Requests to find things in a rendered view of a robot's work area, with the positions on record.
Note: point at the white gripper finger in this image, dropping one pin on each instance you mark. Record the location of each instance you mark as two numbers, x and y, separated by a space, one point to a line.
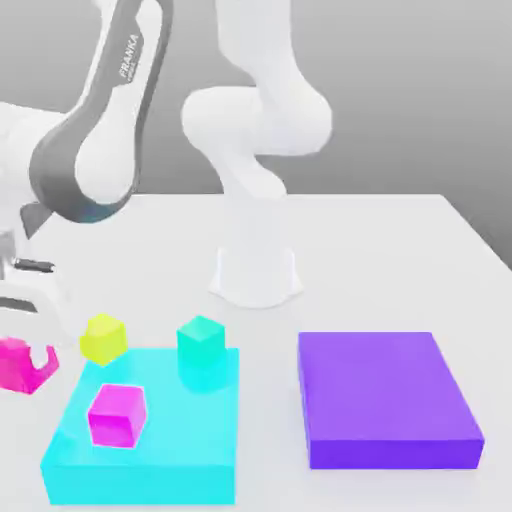
39 352

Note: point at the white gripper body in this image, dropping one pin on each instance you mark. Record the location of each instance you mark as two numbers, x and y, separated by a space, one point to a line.
48 304

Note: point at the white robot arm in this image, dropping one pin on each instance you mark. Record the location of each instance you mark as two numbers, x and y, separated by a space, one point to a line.
256 132

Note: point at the small yellow cube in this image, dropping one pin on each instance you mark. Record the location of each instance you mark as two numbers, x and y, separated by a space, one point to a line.
103 339

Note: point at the small magenta cube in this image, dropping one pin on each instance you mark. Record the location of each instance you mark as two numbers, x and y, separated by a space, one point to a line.
116 418

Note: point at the small teal cube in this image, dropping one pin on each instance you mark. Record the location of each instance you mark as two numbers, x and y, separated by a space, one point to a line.
200 352

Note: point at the large cyan box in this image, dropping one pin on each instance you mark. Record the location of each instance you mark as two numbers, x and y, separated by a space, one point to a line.
180 444

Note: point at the large purple box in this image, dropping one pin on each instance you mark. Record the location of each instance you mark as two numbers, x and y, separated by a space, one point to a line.
384 396

